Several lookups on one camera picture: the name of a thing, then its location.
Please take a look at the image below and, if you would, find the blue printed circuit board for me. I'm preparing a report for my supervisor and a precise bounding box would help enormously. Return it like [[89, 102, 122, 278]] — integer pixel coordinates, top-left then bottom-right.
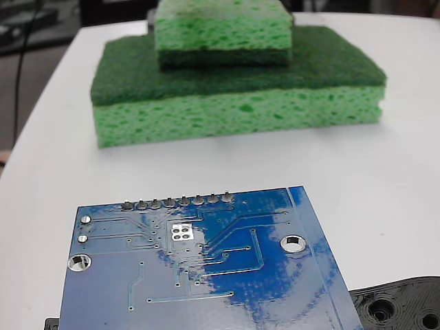
[[58, 186, 365, 330]]

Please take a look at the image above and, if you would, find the black equipment on bench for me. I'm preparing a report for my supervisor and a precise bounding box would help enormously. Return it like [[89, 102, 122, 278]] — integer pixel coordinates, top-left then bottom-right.
[[0, 0, 80, 56]]

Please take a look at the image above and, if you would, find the small green scrub sponge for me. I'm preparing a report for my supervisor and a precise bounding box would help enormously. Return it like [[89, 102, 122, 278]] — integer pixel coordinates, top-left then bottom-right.
[[153, 0, 294, 72]]

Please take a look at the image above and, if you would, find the thin black cable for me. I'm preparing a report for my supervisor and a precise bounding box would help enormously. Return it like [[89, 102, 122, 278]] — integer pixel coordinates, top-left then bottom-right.
[[12, 0, 41, 147]]

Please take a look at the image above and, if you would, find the black plastic mount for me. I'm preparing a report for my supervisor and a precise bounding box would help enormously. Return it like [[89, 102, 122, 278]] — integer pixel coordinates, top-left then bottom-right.
[[43, 274, 440, 330]]

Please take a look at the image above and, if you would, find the large green scrub sponge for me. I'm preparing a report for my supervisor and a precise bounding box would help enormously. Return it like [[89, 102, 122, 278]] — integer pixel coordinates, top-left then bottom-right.
[[89, 24, 388, 149]]

